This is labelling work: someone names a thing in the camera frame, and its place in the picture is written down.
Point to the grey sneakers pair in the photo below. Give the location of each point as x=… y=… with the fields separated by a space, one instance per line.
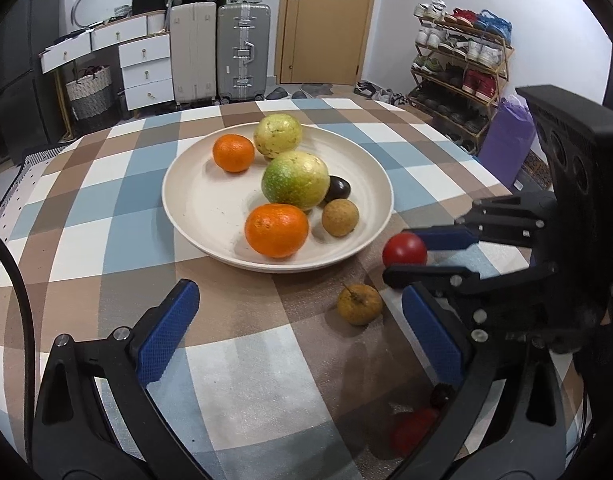
x=379 y=92

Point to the brown longan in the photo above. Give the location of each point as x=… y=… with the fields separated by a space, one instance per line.
x=340 y=217
x=359 y=304

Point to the woven laundry basket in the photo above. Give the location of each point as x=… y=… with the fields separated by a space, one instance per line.
x=90 y=92

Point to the green mottled round fruit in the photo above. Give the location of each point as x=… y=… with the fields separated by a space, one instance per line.
x=295 y=180

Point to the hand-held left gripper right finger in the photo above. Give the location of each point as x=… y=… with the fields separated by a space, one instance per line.
x=431 y=330

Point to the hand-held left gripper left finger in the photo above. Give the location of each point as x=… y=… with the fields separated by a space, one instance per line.
x=169 y=330

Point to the cream round plate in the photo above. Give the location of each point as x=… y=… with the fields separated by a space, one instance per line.
x=201 y=200

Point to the white dotted floor mat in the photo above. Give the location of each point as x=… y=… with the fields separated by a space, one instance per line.
x=11 y=195

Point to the silver suitcase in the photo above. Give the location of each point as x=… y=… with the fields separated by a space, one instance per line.
x=242 y=50

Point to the beige suitcase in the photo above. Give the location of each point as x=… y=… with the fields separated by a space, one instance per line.
x=194 y=52

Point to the rows of sneakers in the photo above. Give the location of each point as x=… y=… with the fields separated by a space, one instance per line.
x=466 y=50

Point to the orange mandarin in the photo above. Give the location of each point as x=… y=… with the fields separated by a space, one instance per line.
x=233 y=153
x=276 y=230

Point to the purple bag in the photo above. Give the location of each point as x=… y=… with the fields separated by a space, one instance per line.
x=509 y=135

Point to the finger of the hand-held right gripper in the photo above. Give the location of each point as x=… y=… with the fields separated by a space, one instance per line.
x=426 y=275
x=449 y=239

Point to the white desk with drawers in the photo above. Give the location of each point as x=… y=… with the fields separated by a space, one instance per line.
x=101 y=40

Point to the wooden shoe rack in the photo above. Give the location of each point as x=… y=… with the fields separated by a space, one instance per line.
x=456 y=100

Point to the checkered tablecloth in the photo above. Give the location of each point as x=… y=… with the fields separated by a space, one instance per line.
x=111 y=200

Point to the dark purple plum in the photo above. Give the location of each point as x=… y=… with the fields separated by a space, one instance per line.
x=339 y=189

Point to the wooden door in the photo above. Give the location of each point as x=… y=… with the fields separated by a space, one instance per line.
x=326 y=20

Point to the pale yellow round fruit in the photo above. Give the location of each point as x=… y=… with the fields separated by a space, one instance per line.
x=278 y=135

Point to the black white striped rug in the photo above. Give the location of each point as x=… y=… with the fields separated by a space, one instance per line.
x=41 y=155

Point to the brown doormat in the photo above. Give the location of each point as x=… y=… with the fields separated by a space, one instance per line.
x=536 y=170

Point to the white drawer cabinet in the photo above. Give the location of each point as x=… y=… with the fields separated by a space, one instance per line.
x=146 y=72

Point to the black refrigerator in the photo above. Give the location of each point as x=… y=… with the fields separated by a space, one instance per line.
x=16 y=70

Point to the red tomato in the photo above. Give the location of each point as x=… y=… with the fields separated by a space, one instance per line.
x=411 y=432
x=404 y=249

